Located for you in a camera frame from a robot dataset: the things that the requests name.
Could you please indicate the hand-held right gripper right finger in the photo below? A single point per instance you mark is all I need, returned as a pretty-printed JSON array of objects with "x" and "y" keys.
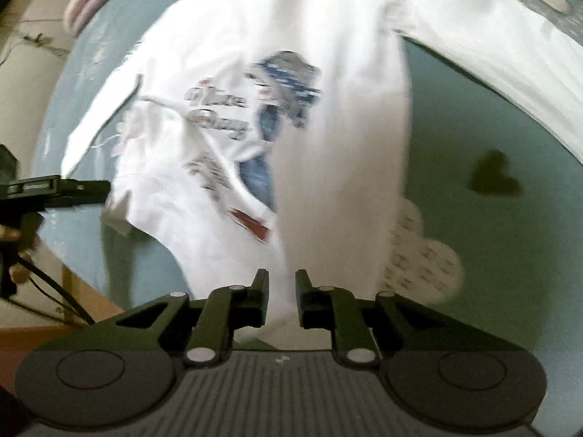
[{"x": 303, "y": 300}]

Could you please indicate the person's left hand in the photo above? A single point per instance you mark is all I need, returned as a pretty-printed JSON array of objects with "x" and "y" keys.
[{"x": 9, "y": 234}]

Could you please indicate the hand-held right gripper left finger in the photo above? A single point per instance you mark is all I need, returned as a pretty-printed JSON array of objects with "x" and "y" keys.
[{"x": 262, "y": 298}]

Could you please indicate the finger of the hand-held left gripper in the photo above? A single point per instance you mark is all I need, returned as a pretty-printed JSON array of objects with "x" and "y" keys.
[{"x": 86, "y": 187}]

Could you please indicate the white printed long-sleeve shirt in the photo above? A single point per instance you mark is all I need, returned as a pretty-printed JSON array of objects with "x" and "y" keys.
[{"x": 341, "y": 145}]

